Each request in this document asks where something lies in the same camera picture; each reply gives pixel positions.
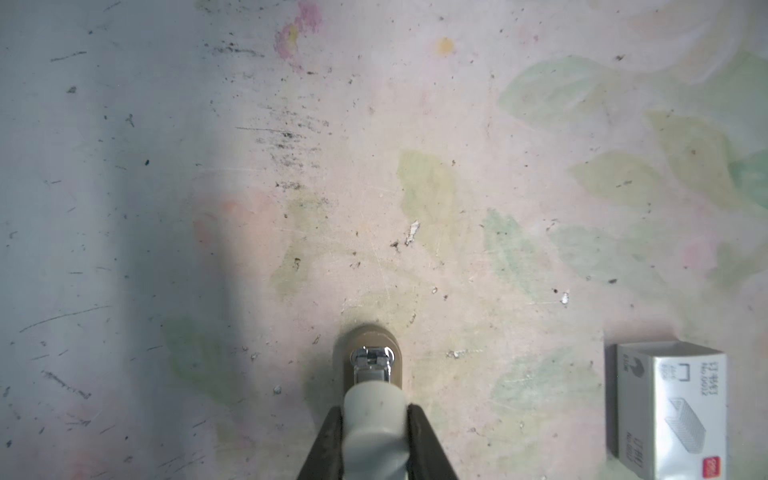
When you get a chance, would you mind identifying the floral table mat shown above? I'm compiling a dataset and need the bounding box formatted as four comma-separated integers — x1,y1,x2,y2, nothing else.
1,1,767,479

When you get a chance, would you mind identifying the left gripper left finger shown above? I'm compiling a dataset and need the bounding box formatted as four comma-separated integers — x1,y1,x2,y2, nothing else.
297,406,344,480

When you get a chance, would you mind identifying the white staple box sleeve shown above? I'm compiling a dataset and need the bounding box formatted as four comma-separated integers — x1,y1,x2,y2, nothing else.
616,341,728,479

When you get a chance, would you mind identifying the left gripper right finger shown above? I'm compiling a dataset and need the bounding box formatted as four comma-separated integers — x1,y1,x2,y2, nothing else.
407,404,458,480

